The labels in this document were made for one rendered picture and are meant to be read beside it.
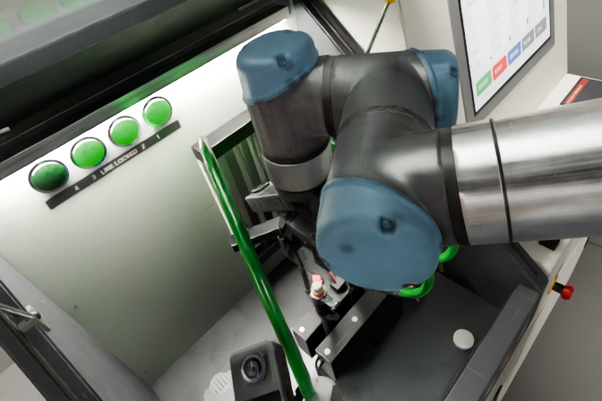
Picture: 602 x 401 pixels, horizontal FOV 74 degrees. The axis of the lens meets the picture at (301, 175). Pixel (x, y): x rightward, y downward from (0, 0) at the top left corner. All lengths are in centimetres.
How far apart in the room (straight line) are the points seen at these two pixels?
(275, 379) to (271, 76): 25
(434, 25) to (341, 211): 61
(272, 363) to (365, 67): 26
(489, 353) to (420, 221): 61
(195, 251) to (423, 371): 52
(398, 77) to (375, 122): 6
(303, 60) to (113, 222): 49
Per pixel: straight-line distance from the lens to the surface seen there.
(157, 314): 91
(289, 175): 41
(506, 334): 84
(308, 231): 47
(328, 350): 78
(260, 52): 36
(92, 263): 76
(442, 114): 34
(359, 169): 24
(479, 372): 80
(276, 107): 36
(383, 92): 31
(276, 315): 41
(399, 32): 74
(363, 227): 22
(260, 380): 38
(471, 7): 91
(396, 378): 91
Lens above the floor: 169
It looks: 41 degrees down
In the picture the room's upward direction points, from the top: 14 degrees counter-clockwise
